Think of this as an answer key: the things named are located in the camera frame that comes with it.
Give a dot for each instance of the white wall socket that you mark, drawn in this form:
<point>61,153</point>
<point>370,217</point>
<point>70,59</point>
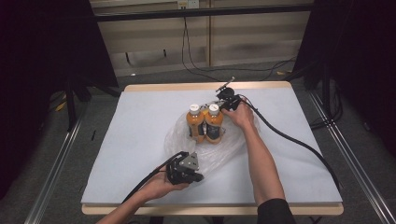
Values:
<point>188,3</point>

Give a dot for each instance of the black horizontal bar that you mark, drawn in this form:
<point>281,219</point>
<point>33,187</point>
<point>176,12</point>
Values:
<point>193,13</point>

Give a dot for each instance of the clear plastic bag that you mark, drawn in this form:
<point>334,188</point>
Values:
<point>218,155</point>

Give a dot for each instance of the black metal stand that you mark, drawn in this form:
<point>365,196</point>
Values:
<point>326,93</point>
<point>71,105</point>

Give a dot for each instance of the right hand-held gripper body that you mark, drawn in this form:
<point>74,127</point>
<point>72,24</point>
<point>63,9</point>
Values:
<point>230,99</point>

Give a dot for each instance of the person's right hand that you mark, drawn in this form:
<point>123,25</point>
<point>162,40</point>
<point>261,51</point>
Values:
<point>243,116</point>

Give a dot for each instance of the person's left hand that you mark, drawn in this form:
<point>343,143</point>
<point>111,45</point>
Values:
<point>162,186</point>

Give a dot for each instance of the black curtain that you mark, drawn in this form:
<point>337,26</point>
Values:
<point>367,62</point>
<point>37,62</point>

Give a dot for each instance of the orange juice bottle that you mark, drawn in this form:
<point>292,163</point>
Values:
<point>195,124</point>
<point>214,126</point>

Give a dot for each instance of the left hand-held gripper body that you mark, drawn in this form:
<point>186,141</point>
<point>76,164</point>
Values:
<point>182,172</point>

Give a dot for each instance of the white table mat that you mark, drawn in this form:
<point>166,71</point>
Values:
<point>130,130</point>

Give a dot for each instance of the metal floor rail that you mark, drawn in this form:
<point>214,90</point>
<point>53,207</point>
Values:
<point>53,174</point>
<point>358,168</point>

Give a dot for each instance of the wooden table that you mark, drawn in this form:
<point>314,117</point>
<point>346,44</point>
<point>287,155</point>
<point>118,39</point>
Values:
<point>186,210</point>

